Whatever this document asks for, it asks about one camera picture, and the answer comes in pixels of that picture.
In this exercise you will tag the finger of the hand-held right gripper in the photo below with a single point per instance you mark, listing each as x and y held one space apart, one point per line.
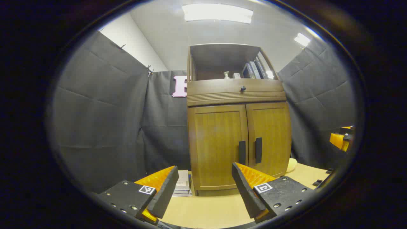
347 128
337 141

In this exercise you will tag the dark blue book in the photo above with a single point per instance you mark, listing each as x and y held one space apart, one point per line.
262 69
247 71

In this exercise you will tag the wooden cabinet door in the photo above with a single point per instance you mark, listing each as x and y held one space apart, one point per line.
216 143
273 133

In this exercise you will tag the small ceiling light panel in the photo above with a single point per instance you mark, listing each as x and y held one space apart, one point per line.
270 74
302 39

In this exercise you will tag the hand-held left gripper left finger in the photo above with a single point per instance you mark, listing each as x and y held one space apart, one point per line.
167 190

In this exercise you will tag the small white box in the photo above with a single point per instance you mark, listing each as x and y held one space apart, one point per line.
236 75

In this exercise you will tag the stack of white books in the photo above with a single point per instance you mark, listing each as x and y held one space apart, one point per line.
183 183

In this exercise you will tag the pale yellow round object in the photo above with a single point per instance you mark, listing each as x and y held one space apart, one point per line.
291 165

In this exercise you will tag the wooden double-door shoe cabinet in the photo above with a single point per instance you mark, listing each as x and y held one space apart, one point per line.
235 92

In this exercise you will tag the small white pump bottle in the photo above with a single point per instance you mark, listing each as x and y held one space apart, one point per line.
226 75

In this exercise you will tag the light grey book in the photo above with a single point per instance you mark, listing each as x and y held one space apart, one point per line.
255 70

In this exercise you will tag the black backdrop cloth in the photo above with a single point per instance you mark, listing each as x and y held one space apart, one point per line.
105 127

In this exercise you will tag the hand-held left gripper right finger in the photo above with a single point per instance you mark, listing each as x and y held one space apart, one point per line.
244 190

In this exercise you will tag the large ceiling light panel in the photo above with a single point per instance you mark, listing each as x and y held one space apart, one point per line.
217 13

